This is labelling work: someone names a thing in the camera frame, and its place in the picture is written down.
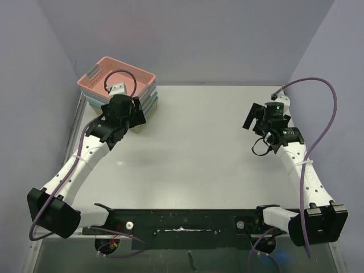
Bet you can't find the pink plastic basket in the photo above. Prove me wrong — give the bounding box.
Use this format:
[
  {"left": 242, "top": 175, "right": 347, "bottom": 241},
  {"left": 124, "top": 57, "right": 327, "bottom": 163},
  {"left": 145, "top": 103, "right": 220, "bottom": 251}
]
[{"left": 77, "top": 56, "right": 155, "bottom": 101}]

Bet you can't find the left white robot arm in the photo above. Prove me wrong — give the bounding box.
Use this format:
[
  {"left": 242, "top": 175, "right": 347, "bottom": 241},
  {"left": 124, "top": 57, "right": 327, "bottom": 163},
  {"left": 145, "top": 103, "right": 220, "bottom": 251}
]
[{"left": 27, "top": 94, "right": 146, "bottom": 241}]

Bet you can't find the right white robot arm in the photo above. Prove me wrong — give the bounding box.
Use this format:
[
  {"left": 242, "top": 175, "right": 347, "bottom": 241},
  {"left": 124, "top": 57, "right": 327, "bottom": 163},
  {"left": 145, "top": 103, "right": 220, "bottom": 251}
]
[{"left": 242, "top": 102, "right": 348, "bottom": 246}]

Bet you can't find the green plastic basket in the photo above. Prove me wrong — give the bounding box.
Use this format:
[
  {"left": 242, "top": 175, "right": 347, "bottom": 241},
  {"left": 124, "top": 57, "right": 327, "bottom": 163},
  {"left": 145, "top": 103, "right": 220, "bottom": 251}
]
[{"left": 89, "top": 98, "right": 159, "bottom": 134}]

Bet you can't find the blue plastic basket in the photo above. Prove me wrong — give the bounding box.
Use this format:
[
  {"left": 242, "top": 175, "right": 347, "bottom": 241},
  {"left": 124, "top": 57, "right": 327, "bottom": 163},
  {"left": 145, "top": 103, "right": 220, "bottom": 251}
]
[{"left": 83, "top": 84, "right": 158, "bottom": 115}]

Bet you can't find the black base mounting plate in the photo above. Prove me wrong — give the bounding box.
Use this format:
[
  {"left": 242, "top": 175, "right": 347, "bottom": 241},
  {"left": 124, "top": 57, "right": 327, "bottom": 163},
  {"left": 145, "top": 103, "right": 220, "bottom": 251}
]
[{"left": 82, "top": 209, "right": 283, "bottom": 250}]

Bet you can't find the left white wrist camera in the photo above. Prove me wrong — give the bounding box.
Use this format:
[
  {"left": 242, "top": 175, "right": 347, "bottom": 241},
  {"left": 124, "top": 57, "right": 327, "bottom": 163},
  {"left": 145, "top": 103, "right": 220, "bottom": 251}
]
[{"left": 106, "top": 82, "right": 127, "bottom": 98}]

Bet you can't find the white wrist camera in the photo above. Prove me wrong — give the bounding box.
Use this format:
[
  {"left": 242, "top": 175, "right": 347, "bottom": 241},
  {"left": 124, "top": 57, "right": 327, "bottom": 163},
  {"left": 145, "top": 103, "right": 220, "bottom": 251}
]
[
  {"left": 271, "top": 93, "right": 291, "bottom": 112},
  {"left": 106, "top": 82, "right": 127, "bottom": 98}
]

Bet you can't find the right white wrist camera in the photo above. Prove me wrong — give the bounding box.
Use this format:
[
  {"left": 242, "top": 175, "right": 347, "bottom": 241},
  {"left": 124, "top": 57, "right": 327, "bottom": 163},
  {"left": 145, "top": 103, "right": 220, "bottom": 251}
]
[{"left": 271, "top": 93, "right": 291, "bottom": 112}]

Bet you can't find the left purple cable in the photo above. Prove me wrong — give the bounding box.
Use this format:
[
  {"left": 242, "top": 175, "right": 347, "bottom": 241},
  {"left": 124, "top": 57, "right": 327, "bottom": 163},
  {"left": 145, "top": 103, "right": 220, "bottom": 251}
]
[{"left": 29, "top": 69, "right": 137, "bottom": 242}]

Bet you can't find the purple cable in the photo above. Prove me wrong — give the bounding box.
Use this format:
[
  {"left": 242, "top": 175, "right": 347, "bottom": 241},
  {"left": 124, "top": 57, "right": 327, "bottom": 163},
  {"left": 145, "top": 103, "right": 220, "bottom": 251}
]
[
  {"left": 271, "top": 77, "right": 338, "bottom": 259},
  {"left": 29, "top": 69, "right": 137, "bottom": 242}
]

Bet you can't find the aluminium frame rail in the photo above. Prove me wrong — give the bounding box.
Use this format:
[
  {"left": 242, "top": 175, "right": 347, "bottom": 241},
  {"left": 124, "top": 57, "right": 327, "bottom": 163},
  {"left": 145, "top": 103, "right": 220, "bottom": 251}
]
[{"left": 63, "top": 92, "right": 86, "bottom": 165}]

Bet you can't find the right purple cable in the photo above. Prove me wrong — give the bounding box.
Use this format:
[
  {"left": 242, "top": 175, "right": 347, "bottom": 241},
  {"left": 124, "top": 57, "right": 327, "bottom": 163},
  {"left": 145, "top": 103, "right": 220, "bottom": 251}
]
[{"left": 271, "top": 77, "right": 338, "bottom": 259}]

